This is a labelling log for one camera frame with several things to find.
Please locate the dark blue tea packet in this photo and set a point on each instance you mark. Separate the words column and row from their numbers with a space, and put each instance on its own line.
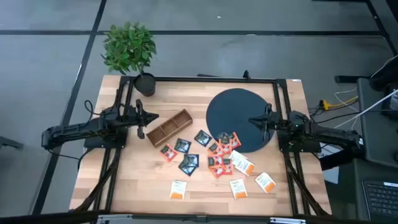
column 182, row 145
column 186, row 170
column 222, row 135
column 192, row 159
column 202, row 137

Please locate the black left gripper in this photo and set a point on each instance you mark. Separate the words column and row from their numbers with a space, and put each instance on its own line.
column 140, row 119

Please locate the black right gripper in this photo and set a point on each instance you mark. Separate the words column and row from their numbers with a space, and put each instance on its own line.
column 276, row 121

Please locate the wooden three-compartment tray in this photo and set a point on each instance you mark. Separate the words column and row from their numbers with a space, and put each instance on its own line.
column 169, row 127

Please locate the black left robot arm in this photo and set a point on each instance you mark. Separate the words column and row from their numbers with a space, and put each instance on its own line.
column 77, row 132

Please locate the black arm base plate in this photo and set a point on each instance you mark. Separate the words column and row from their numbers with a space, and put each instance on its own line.
column 93, row 143
column 286, row 148

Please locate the dark round plate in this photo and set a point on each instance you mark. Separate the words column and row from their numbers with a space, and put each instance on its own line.
column 230, row 109

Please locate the black plant pot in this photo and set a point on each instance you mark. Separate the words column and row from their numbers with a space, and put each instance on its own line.
column 145, row 85

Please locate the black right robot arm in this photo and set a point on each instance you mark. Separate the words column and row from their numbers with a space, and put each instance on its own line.
column 329, row 134

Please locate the dark laptop with keyboard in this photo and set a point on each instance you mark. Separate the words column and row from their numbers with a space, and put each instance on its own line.
column 382, row 199

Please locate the small black knob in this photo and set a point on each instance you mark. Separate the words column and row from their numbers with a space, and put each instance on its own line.
column 246, row 74

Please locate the white paper sheet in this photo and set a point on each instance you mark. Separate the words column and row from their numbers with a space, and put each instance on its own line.
column 331, row 175

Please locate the silver metal bracket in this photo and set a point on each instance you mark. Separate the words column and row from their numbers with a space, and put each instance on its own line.
column 287, row 221
column 115, row 217

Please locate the green leafy plant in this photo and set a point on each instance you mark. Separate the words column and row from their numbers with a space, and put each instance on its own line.
column 129, row 46

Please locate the black front crossbar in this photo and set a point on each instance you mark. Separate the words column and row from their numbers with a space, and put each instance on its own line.
column 46, row 219

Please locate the dark grey desk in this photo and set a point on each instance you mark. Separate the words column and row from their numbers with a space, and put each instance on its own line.
column 373, row 140

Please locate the black office chair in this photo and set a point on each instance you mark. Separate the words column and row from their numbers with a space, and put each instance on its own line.
column 385, row 74

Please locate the black desk foot bar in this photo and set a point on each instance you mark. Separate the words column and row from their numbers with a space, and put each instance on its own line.
column 351, row 79
column 339, row 160

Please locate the dark metal foot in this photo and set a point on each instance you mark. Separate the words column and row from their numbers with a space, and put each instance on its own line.
column 9, row 142

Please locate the black aluminium table frame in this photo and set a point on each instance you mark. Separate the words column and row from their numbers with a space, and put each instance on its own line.
column 202, row 79

